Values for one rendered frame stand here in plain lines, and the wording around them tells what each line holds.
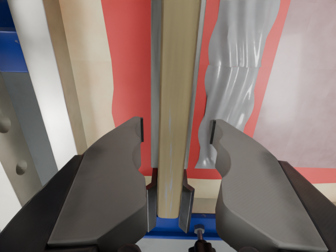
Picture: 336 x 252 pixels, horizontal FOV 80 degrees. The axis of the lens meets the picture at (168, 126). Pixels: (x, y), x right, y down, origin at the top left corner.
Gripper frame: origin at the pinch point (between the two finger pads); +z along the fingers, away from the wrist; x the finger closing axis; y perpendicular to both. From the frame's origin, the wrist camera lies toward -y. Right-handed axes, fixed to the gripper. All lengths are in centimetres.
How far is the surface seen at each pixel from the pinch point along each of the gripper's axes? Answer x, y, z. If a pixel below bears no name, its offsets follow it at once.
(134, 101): -5.4, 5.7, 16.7
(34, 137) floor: -96, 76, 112
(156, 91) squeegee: -2.0, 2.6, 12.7
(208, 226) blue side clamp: 7.7, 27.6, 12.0
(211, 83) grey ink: 5.5, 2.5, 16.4
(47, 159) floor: -91, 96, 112
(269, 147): 16.7, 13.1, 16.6
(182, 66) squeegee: 0.6, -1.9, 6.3
